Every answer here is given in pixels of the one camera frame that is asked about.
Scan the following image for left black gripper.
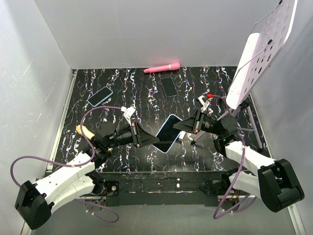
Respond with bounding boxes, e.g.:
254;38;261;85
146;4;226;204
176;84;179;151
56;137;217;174
106;121;159;149

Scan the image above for toy figure with blue body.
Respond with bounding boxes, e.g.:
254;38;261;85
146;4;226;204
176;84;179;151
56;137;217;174
178;131;186;142

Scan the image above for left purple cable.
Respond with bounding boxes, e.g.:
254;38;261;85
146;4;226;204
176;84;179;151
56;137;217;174
10;106;128;223

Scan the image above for pink microphone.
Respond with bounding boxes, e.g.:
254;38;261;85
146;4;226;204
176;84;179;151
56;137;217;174
144;63;180;73

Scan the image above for aluminium frame rail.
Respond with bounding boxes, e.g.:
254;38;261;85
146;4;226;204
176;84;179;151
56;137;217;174
20;69;78;235

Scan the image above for blue cased phone on table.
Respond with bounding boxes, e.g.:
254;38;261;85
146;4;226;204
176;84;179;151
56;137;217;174
87;87;113;108

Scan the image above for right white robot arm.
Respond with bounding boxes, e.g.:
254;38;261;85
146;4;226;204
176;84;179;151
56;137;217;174
174;110;305;212

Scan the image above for black phone on table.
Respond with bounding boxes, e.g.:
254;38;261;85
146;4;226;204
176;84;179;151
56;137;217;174
161;77;178;97

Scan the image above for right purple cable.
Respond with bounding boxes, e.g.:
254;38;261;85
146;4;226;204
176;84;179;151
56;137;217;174
210;95;257;220

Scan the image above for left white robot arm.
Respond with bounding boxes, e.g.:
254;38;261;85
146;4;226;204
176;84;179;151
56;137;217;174
15;122;159;230

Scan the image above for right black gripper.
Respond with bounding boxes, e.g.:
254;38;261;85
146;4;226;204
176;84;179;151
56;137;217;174
173;108;223;137

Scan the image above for purple cable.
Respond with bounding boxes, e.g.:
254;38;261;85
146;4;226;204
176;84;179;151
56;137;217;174
210;95;257;220
10;106;128;223

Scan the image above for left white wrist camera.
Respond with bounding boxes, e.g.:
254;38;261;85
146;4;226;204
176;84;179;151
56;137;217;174
121;106;135;125

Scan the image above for beige wooden toy piece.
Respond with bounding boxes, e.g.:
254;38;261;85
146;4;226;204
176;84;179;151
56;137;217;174
75;124;113;153

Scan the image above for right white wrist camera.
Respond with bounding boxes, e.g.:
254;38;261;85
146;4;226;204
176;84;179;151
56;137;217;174
196;94;213;112

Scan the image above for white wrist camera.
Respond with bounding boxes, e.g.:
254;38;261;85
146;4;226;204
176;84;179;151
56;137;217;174
121;106;135;125
196;94;213;112

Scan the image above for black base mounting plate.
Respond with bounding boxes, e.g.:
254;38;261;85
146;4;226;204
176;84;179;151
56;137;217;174
82;171;227;207

